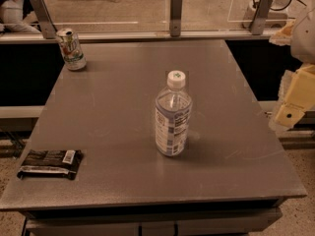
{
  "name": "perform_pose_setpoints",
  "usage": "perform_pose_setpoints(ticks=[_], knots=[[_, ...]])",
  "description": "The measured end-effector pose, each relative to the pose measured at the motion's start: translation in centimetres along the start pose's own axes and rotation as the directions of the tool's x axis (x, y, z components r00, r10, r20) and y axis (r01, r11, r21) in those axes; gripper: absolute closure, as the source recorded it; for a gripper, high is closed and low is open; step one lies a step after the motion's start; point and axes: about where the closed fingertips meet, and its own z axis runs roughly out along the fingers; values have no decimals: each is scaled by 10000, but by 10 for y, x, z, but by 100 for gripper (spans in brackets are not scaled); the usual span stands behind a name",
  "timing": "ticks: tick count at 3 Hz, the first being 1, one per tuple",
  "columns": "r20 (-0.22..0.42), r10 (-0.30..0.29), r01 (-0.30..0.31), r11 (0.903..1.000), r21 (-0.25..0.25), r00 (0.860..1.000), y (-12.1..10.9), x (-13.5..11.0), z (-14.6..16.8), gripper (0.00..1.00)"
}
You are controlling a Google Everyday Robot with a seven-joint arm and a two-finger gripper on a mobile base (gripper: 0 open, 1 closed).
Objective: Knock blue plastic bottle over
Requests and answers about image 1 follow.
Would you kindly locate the metal bracket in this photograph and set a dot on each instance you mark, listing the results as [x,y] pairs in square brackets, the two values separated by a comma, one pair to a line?
[258,24]
[175,17]
[47,27]

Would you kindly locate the clear blue-labelled water bottle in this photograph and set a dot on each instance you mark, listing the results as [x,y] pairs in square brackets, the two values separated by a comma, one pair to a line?
[172,115]

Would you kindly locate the person in white clothes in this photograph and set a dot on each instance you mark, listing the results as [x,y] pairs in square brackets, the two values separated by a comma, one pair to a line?
[11,15]

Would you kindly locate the grey table drawer frame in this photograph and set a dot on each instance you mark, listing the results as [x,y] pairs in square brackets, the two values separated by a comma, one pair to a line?
[203,219]

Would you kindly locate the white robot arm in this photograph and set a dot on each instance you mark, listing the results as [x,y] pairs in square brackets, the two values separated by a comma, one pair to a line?
[302,45]

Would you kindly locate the green white soda can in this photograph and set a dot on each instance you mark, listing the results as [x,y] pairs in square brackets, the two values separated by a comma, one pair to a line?
[71,50]

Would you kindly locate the black snack bar wrapper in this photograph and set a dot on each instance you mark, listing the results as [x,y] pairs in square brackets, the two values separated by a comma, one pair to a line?
[51,163]

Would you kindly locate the middle metal bracket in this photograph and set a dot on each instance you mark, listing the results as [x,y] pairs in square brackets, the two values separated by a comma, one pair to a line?
[175,17]

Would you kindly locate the right metal bracket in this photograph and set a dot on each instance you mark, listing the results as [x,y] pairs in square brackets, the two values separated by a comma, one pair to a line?
[258,24]

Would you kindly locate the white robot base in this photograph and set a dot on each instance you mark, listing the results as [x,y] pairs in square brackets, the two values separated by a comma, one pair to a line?
[277,16]

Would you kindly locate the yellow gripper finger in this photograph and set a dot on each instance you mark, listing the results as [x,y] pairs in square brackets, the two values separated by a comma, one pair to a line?
[296,96]
[283,36]

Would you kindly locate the left metal bracket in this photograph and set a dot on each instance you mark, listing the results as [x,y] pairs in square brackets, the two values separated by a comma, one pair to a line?
[47,27]

